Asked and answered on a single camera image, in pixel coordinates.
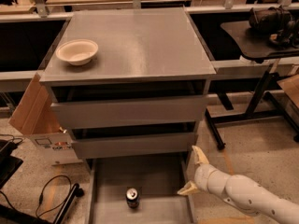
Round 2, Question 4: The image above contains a cardboard box at right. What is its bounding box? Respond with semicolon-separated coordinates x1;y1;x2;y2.
278;74;299;108

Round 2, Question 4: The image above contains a grey drawer cabinet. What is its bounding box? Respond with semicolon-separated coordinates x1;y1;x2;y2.
39;7;218;173

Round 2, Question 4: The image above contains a white paper bowl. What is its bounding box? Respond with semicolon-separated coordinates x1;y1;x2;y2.
55;39;98;66

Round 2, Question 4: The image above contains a grey top drawer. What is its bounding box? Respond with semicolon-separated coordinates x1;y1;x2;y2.
51;95;207;129

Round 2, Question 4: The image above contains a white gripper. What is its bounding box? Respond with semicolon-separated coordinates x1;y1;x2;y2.
178;146;225;197

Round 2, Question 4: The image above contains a dark bag on table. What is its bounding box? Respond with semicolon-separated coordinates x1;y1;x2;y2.
249;7;293;34

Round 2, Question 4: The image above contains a black side table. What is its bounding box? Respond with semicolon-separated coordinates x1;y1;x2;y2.
205;21;299;150

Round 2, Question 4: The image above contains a black stand base left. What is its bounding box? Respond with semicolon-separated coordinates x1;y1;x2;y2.
52;183;84;224

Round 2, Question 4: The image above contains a grey bottom drawer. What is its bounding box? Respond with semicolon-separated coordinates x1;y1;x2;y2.
85;153;196;224

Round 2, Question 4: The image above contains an open cardboard box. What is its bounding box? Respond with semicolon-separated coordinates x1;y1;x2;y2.
9;74;80;165

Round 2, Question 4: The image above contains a black equipment at left edge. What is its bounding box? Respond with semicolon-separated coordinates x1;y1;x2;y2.
0;140;22;189

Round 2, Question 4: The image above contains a grey middle drawer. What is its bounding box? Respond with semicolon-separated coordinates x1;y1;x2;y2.
72;133;197;159

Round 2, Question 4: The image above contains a blue pepsi can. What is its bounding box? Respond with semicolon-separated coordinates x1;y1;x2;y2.
125;188;139;208

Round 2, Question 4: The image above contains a black cable on floor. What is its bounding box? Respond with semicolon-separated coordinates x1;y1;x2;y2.
35;175;73;219

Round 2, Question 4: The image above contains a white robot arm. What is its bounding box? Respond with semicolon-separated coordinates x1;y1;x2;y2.
178;146;299;224

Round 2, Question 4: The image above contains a grey drawer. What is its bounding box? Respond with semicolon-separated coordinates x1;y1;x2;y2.
72;133;197;159
51;95;207;129
85;153;196;224

